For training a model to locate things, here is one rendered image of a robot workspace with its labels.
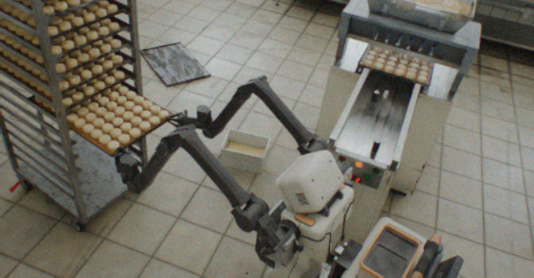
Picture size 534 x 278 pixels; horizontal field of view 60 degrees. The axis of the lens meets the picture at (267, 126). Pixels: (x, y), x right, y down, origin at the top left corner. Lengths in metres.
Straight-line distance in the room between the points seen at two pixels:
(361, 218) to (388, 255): 0.72
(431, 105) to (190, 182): 1.56
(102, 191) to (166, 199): 0.39
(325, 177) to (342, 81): 1.24
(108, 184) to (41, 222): 0.42
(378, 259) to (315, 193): 0.32
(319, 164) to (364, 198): 0.74
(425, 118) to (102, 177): 1.93
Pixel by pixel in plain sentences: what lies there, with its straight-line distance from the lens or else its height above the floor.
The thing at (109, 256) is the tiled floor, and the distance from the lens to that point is 2.74.
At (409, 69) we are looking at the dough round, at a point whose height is 0.92.
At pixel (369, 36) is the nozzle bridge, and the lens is 2.70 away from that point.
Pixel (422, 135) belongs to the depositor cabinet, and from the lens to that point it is 2.87.
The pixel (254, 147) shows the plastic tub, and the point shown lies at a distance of 3.25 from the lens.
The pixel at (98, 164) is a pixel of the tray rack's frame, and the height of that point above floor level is 0.15.
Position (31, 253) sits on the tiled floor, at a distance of 2.85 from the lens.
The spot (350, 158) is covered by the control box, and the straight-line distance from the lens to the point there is 2.13.
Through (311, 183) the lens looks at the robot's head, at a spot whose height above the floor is 1.12.
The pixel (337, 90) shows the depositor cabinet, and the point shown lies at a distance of 2.82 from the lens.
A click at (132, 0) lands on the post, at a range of 2.24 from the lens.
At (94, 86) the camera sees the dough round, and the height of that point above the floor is 0.87.
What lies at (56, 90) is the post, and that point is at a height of 1.01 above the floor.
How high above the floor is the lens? 2.21
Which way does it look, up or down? 39 degrees down
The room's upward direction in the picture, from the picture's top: 8 degrees clockwise
